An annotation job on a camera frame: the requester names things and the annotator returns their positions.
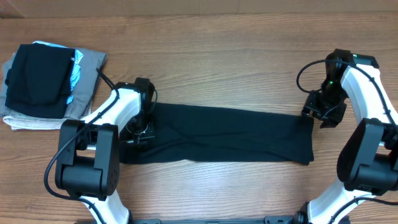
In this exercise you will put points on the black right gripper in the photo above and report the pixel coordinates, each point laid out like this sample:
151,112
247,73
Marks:
333,118

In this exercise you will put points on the folded beige garment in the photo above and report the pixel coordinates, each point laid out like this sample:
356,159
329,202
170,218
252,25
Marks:
20,121

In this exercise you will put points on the folded black garment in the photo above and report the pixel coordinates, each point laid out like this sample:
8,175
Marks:
38,83

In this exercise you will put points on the folded grey garment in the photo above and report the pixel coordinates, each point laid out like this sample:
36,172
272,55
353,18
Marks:
82,93

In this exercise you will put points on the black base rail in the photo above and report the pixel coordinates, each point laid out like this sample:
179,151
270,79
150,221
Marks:
284,219

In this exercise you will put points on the folded light blue garment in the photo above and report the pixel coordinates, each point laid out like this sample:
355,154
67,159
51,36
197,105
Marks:
76,67

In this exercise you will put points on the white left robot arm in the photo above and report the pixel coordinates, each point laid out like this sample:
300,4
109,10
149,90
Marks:
87,161

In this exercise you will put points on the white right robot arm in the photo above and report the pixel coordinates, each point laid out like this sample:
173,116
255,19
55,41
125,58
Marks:
367,165

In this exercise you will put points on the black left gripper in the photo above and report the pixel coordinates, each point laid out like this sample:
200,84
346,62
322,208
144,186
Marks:
128,139

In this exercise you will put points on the black t-shirt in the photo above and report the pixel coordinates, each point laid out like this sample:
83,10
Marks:
208,134

